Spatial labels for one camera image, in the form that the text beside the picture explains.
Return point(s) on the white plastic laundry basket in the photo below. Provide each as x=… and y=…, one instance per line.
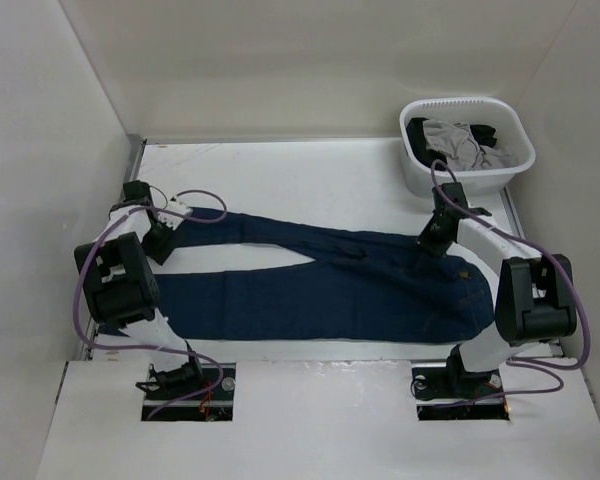
x=472, y=110

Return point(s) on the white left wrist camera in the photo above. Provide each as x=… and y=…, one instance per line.
x=176, y=210

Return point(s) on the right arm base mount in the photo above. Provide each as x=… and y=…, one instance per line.
x=443, y=396

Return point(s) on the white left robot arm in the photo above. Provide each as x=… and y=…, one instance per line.
x=122, y=293

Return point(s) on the grey garment in basket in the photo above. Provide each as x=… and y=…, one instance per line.
x=467, y=147

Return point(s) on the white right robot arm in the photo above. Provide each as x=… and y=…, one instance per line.
x=536, y=301

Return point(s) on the dark blue denim trousers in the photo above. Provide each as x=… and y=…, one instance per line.
x=354, y=285

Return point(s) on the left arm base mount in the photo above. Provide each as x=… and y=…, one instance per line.
x=195, y=392

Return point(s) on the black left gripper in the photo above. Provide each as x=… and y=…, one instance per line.
x=159, y=251

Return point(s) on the black garment in basket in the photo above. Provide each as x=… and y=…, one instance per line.
x=416, y=139

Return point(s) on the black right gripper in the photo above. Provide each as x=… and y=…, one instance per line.
x=426, y=242

